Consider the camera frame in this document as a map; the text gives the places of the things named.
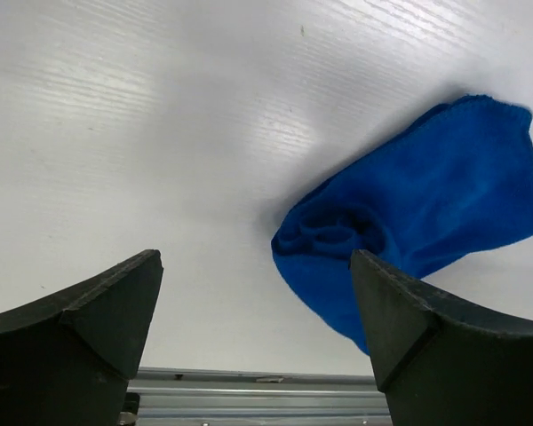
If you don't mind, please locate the blue towel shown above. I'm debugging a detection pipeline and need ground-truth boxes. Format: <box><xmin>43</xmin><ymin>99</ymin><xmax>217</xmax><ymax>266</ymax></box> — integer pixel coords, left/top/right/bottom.
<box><xmin>271</xmin><ymin>95</ymin><xmax>533</xmax><ymax>351</ymax></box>

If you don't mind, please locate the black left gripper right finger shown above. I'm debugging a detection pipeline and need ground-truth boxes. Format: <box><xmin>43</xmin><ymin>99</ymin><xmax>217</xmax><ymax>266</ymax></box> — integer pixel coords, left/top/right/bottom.
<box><xmin>350</xmin><ymin>250</ymin><xmax>533</xmax><ymax>425</ymax></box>

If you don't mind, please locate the aluminium rail frame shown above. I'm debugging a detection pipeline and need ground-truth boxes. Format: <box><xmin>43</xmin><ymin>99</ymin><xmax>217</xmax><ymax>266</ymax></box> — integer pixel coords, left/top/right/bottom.
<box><xmin>128</xmin><ymin>368</ymin><xmax>392</xmax><ymax>425</ymax></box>

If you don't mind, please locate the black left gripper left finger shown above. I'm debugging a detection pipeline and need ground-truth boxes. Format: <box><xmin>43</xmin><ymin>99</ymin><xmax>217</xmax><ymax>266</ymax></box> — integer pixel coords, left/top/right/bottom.
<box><xmin>0</xmin><ymin>249</ymin><xmax>163</xmax><ymax>425</ymax></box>

